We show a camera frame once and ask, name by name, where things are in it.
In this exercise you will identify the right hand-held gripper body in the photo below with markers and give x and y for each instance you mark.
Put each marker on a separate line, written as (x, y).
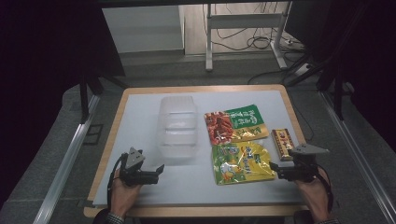
(300, 171)

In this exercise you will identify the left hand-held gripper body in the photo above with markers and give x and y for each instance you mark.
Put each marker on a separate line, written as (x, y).
(132, 175)

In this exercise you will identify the small gold and red packet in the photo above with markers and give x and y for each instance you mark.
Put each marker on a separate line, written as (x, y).
(282, 143)

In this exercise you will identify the yellow spouted pouch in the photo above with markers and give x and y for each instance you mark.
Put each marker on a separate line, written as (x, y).
(243, 163)

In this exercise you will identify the clear plastic container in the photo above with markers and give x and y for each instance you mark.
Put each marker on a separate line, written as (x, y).
(178, 124)

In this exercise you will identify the green and red sauce pouch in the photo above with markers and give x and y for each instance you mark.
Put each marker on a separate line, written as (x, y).
(236, 124)

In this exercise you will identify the person's left hand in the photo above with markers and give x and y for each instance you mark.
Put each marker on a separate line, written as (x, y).
(123, 197)

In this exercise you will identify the person's right hand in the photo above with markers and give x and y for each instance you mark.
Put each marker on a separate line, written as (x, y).
(317, 196)

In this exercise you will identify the person's right leg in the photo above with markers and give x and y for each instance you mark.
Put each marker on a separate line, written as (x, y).
(303, 217)

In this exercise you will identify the person's leg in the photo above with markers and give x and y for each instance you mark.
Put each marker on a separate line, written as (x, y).
(303, 217)
(99, 217)

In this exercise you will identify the person's left leg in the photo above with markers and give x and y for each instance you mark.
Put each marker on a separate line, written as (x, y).
(99, 217)

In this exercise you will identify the black metal stand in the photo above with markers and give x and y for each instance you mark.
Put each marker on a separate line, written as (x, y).
(84, 99)
(337, 93)

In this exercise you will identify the white power strip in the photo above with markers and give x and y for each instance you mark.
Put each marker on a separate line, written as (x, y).
(302, 70)

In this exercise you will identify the white cabinet panel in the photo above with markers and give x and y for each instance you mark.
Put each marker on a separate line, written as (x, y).
(143, 29)

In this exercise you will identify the dark curtain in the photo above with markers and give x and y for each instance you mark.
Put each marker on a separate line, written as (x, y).
(370, 56)
(40, 46)

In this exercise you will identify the black floor bracket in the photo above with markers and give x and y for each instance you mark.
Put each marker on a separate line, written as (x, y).
(93, 134)

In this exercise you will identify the aluminium floor rail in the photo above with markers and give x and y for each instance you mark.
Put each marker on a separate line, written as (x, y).
(358, 155)
(67, 168)

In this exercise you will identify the white metal desk frame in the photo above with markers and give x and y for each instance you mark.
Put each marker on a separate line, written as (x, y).
(246, 20)

